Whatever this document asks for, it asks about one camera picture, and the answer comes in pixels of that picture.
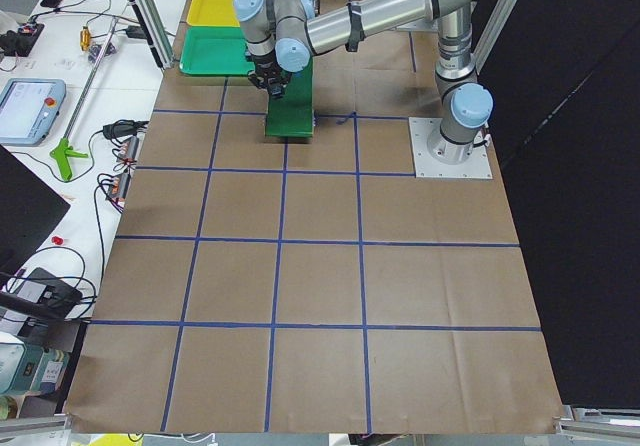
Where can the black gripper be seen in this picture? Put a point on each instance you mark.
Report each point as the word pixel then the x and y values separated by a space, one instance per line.
pixel 265 70

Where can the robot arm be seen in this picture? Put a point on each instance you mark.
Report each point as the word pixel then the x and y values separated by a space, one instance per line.
pixel 282 36

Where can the green conveyor belt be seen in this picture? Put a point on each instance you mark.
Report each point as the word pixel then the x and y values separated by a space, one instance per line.
pixel 292 115

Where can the green plastic tray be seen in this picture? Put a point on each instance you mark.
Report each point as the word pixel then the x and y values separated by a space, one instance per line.
pixel 215 51

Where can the yellow plastic tray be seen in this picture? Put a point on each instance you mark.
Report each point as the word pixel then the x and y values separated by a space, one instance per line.
pixel 217 13

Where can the green grabber tool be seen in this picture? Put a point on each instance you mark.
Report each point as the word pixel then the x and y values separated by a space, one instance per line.
pixel 64 151

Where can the teach pendant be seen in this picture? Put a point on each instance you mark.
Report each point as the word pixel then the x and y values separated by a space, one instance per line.
pixel 29 107

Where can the black monitor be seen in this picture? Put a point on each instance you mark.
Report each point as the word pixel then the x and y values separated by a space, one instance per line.
pixel 30 211

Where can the aluminium frame post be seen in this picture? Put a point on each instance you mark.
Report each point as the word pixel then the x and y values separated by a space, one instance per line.
pixel 154 31

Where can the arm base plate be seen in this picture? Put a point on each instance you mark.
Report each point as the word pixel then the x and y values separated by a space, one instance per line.
pixel 436 158

